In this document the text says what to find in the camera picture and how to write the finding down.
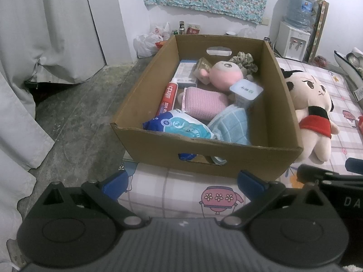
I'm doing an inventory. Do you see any blue water bottle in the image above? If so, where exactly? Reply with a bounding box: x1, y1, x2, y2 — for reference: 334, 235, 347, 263
284, 0, 315, 32

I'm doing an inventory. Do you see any white plastic bag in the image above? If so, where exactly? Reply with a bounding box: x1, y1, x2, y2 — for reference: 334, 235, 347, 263
153, 22, 171, 41
134, 32, 163, 59
238, 28, 258, 39

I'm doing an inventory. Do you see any pink plush doll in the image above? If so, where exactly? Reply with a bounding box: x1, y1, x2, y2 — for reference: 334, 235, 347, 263
199, 60, 245, 90

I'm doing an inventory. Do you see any blue white tissue packet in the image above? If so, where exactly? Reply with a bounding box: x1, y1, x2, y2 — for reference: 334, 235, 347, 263
142, 109, 215, 160

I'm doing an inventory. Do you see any black-haired plush doll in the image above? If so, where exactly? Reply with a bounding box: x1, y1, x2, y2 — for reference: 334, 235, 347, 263
279, 67, 340, 165

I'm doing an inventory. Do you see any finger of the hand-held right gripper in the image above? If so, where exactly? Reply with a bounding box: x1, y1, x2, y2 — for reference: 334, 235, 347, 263
296, 164, 363, 186
345, 158, 363, 174

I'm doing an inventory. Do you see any red toothpaste box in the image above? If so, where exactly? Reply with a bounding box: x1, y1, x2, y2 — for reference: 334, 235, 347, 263
157, 82, 180, 117

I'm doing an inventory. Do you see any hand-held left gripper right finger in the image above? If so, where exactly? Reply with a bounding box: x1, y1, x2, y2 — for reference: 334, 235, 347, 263
221, 170, 324, 228

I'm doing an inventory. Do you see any brown cardboard box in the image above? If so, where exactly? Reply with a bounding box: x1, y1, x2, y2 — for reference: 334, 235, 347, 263
110, 34, 303, 182

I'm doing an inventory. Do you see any floral folded board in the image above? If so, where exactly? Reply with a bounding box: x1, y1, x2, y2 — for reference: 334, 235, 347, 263
303, 0, 330, 63

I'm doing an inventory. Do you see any blue white flat box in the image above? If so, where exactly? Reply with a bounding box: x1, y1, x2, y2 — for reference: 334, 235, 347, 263
174, 59, 199, 87

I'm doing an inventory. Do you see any white lidded plastic tub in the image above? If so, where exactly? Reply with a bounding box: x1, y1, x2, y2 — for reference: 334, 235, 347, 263
229, 79, 264, 111

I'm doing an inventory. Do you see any white water dispenser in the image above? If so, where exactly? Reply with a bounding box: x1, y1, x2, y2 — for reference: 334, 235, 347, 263
275, 21, 311, 61

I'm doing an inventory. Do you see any black white pillow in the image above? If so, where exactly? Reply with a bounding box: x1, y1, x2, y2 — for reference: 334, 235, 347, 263
334, 47, 363, 80

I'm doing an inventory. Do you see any green scrunchie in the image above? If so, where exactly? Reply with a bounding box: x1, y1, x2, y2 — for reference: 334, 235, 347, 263
228, 51, 258, 75

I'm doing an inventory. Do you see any white curtain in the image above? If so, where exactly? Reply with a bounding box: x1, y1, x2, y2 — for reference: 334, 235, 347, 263
0, 0, 108, 84
0, 71, 56, 261

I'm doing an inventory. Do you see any small brown box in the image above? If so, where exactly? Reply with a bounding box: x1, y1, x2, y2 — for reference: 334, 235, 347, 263
194, 57, 213, 84

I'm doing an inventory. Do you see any blue striped towel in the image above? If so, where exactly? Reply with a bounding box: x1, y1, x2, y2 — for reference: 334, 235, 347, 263
207, 105, 253, 165

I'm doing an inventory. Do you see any pink knitted cloth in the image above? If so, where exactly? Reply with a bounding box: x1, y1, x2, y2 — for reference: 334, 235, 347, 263
181, 87, 230, 121

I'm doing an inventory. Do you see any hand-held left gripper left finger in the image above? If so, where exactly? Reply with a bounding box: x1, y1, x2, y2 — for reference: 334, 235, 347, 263
42, 170, 145, 228

